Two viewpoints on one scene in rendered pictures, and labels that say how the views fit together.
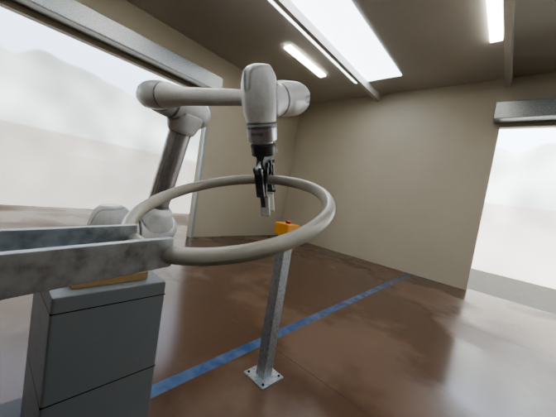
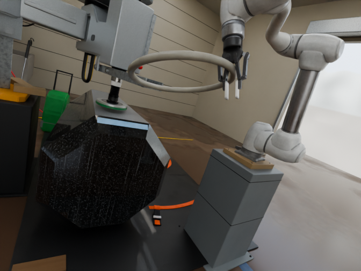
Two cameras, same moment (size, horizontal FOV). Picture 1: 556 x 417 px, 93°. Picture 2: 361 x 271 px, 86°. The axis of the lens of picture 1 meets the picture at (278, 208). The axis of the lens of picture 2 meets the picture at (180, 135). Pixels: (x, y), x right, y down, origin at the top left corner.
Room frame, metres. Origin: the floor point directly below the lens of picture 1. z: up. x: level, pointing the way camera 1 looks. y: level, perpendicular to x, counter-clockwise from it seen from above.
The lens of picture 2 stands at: (0.91, -0.78, 1.19)
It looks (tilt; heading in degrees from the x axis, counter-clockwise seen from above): 14 degrees down; 102
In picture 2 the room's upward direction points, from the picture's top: 17 degrees clockwise
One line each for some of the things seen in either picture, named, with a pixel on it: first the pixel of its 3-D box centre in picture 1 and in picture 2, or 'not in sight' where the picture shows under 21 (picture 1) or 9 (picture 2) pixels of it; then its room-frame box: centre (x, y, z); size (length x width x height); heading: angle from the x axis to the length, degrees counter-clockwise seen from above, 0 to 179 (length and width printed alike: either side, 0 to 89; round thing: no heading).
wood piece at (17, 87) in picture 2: not in sight; (30, 90); (-0.63, 0.41, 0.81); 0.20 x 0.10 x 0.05; 54
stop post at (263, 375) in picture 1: (275, 300); not in sight; (1.76, -0.08, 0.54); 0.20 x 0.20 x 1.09; 46
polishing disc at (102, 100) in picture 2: not in sight; (112, 102); (0.08, 0.45, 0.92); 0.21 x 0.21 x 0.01
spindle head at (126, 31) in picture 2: not in sight; (120, 38); (0.01, 0.50, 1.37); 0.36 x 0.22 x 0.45; 148
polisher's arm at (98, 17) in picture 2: not in sight; (105, 39); (-0.24, 0.67, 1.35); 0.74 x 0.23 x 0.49; 148
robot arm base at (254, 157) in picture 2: not in sight; (248, 151); (1.13, 0.74, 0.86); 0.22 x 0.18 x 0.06; 149
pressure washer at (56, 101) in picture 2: not in sight; (57, 101); (-1.48, 1.48, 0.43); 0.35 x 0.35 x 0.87; 31
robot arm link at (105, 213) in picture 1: (110, 227); (259, 136); (1.15, 0.72, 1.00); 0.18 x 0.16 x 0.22; 147
